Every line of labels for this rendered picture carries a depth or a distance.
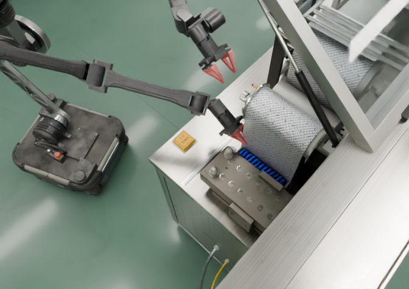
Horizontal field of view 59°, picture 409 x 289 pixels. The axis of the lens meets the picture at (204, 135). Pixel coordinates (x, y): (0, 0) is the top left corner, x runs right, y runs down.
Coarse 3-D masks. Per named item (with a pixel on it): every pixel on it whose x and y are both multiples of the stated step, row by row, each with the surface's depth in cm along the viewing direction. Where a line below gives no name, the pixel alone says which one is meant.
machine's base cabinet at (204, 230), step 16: (160, 176) 162; (176, 192) 162; (176, 208) 189; (192, 208) 160; (192, 224) 186; (208, 224) 158; (208, 240) 186; (224, 240) 158; (224, 256) 184; (240, 256) 155
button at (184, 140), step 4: (184, 132) 157; (176, 136) 156; (180, 136) 156; (184, 136) 156; (188, 136) 156; (176, 140) 155; (180, 140) 155; (184, 140) 155; (188, 140) 155; (192, 140) 155; (176, 144) 156; (180, 144) 154; (184, 144) 154; (188, 144) 154; (184, 148) 153
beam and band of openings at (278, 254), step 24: (408, 120) 72; (384, 144) 69; (336, 168) 67; (360, 168) 67; (312, 192) 65; (336, 192) 65; (288, 216) 63; (312, 216) 63; (336, 216) 63; (264, 240) 61; (288, 240) 61; (312, 240) 61; (240, 264) 59; (264, 264) 59; (288, 264) 59; (216, 288) 57; (240, 288) 57; (264, 288) 57
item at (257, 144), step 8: (248, 128) 128; (248, 136) 132; (256, 136) 128; (248, 144) 137; (256, 144) 132; (264, 144) 128; (272, 144) 124; (256, 152) 136; (264, 152) 132; (272, 152) 127; (280, 152) 123; (264, 160) 136; (272, 160) 131; (280, 160) 127; (288, 160) 123; (272, 168) 136; (280, 168) 131; (288, 168) 127; (296, 168) 123; (288, 176) 131
